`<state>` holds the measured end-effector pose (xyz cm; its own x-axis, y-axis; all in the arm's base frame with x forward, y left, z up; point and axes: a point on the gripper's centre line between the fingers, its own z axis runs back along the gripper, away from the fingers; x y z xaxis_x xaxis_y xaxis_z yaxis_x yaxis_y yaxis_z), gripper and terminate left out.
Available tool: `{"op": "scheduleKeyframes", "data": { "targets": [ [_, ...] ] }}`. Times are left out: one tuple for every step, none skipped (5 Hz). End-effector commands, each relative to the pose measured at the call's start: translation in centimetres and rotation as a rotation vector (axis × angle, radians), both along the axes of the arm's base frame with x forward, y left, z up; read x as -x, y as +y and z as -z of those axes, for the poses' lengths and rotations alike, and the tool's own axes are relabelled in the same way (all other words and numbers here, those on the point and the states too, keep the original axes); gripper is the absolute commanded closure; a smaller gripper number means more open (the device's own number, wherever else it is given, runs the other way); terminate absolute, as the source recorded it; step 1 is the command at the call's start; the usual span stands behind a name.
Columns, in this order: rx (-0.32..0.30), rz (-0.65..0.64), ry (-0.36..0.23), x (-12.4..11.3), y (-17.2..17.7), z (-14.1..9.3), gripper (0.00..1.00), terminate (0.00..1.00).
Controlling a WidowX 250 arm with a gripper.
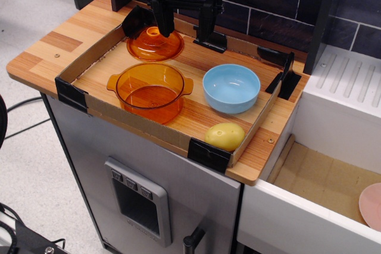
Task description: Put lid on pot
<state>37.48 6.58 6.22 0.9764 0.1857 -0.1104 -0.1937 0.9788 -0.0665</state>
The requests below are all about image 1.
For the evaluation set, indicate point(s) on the orange transparent pot lid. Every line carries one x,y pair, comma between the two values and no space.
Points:
148,44

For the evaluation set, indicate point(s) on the orange transparent pot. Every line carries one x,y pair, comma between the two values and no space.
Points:
153,90

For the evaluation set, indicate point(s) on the light blue bowl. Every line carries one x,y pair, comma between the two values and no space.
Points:
231,88

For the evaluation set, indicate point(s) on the cardboard fence with black tape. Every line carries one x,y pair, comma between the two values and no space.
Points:
82,85

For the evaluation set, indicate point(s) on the yellow toy potato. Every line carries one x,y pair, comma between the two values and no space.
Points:
226,136

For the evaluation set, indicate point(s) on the grey toy oven cabinet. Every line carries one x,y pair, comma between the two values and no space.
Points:
141,197

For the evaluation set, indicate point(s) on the white toy sink unit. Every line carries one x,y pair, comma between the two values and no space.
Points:
307,199

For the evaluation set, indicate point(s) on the pink plate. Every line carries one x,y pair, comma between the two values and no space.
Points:
369,205

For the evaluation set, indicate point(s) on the black vertical post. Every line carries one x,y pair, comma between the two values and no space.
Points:
315,50

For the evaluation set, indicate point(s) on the black oven door handle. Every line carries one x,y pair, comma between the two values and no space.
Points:
191,242

